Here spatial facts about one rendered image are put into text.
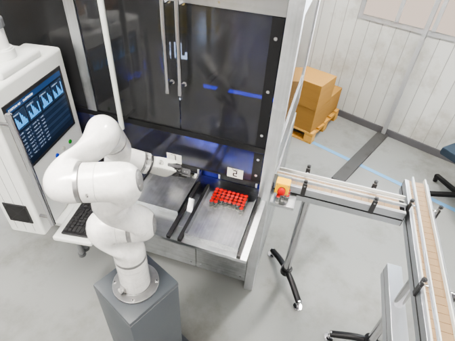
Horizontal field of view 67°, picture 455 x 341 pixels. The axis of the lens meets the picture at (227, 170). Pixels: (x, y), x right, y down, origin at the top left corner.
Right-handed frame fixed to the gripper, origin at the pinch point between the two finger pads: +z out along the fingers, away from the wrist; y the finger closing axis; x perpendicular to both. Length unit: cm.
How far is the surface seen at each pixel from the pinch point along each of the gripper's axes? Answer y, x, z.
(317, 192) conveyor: -3, -8, 77
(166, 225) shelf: 31.7, 16.4, 8.8
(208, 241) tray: 13.9, 23.9, 22.8
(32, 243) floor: 179, 18, -33
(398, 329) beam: -19, 57, 114
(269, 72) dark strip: -33, -39, 17
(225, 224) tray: 17.2, 14.1, 33.3
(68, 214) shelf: 71, 11, -29
